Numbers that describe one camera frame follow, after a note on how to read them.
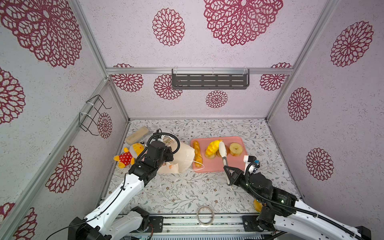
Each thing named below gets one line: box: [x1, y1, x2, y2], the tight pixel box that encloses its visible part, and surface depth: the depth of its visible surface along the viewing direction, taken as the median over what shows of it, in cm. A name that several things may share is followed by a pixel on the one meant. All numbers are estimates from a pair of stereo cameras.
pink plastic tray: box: [191, 136, 248, 172], surface depth 98 cm
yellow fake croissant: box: [204, 139, 223, 159], surface depth 81 cm
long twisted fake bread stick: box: [193, 140, 203, 168], surface depth 98 cm
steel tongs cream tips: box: [219, 141, 228, 169], surface depth 76 cm
